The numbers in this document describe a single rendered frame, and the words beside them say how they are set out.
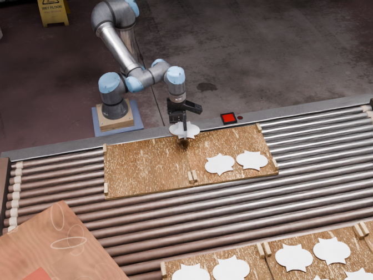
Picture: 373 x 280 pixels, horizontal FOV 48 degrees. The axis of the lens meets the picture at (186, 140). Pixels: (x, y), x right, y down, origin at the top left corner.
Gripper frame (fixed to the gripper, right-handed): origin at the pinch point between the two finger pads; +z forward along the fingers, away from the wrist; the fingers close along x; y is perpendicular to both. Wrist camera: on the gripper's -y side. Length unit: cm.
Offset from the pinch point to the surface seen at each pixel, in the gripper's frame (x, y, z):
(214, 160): 13.1, -12.2, 10.9
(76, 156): -7, 55, 13
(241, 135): -3.1, -30.1, 12.3
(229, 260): 67, -7, 11
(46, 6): -329, 112, 82
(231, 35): -259, -91, 108
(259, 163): 19.1, -32.9, 11.1
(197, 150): 3.6, -5.4, 12.0
